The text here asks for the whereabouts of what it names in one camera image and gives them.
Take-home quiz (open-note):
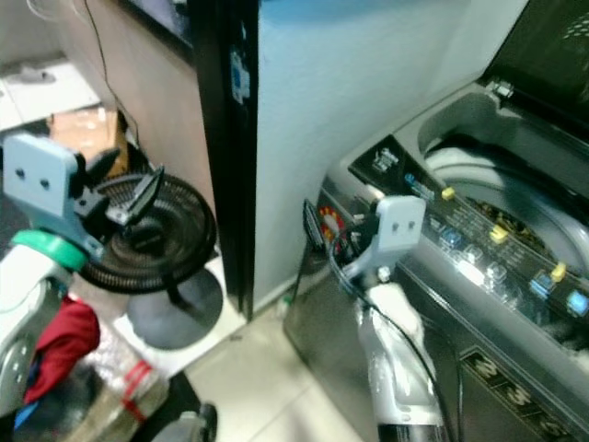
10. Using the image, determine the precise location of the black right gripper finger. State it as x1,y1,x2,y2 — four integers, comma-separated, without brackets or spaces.
301,198,325,252

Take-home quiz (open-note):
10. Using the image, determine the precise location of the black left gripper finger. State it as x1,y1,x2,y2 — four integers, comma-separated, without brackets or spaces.
106,197,150,228
127,166,167,215

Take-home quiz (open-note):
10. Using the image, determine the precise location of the grey top-load washing machine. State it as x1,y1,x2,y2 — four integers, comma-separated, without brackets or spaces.
281,78,589,442

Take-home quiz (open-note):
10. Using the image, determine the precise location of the dark washing machine lid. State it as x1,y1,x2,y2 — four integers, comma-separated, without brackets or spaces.
483,0,589,125

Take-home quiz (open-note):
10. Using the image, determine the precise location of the brown cardboard box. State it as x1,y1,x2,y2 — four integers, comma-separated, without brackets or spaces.
46,106,132,178

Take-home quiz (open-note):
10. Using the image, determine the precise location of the black floor fan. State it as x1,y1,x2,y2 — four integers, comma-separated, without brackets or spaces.
75,173,227,351

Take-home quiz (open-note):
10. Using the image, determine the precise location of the brown wooden cabinet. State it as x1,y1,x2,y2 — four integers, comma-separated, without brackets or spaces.
55,0,217,213

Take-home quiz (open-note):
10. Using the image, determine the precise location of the pale stone slab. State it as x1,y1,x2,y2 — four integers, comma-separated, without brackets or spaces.
120,258,245,378

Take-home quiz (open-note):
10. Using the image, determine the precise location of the grey slipper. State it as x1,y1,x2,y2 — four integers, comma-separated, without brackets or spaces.
14,66,58,85

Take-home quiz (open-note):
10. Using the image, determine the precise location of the blue white sticker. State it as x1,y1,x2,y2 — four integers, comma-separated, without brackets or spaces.
230,51,251,102

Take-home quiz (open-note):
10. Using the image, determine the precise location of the red garment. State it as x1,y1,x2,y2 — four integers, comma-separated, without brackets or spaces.
23,297,102,406

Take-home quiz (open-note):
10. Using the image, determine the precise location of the black countertop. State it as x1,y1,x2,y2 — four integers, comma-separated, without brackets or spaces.
124,0,194,61

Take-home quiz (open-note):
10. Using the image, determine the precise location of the clear plastic bag red tape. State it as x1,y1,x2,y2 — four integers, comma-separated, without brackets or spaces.
60,322,171,442

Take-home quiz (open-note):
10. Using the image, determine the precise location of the grey robot foot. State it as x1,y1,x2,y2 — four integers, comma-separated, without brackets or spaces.
170,402,220,442

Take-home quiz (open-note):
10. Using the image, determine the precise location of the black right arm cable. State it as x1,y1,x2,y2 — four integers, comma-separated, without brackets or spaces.
334,226,463,438

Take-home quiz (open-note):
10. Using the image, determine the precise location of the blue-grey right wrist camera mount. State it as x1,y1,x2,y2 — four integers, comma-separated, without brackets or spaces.
368,195,427,277

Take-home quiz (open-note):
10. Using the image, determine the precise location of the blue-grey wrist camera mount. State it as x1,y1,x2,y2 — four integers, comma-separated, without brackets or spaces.
3,132,104,259
368,195,427,277

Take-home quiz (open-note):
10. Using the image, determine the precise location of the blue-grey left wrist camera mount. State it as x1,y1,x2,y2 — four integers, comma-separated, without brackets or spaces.
3,132,104,259

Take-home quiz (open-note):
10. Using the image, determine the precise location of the black tall door frame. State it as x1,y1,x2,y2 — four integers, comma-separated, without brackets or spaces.
189,0,260,321

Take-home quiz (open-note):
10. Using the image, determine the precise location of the thin black wall cable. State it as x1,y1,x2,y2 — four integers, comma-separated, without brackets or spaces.
83,0,141,144

